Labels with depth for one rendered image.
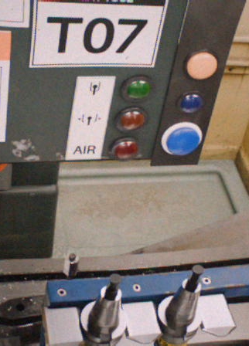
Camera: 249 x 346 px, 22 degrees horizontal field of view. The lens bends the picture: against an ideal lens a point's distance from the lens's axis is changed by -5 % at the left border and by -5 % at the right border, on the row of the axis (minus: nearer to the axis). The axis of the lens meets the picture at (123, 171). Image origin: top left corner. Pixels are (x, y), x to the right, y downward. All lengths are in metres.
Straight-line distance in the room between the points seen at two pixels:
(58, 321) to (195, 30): 0.50
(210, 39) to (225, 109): 1.49
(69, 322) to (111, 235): 0.99
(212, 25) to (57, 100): 0.14
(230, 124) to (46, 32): 1.60
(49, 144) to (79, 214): 1.35
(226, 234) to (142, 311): 0.82
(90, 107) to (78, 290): 0.43
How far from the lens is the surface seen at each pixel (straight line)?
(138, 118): 0.53
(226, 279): 0.96
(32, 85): 0.50
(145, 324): 0.90
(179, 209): 1.97
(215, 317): 0.93
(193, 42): 0.50
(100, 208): 1.91
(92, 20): 0.47
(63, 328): 0.87
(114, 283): 0.79
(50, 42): 0.48
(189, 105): 0.54
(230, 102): 1.98
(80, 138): 0.54
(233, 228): 1.70
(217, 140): 2.07
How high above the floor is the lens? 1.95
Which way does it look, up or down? 42 degrees down
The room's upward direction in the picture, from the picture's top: 12 degrees clockwise
